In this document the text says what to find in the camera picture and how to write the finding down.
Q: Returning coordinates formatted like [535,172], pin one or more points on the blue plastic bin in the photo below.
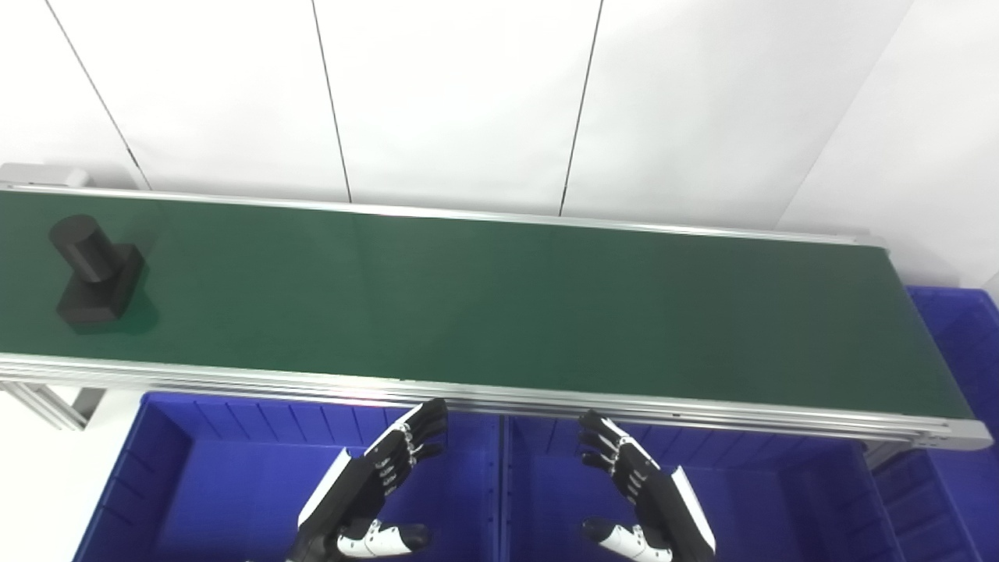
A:
[780,507]
[960,375]
[234,484]

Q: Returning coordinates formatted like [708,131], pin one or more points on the green conveyor belt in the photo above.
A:
[702,420]
[507,304]

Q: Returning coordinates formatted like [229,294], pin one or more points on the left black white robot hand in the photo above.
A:
[363,484]

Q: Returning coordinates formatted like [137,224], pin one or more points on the grey conveyor motor housing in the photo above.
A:
[47,175]

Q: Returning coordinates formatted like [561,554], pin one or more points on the aluminium conveyor leg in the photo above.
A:
[55,406]
[882,453]

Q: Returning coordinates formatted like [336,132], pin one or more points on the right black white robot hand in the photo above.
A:
[663,507]

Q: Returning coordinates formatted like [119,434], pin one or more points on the black cylinder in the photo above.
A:
[90,265]

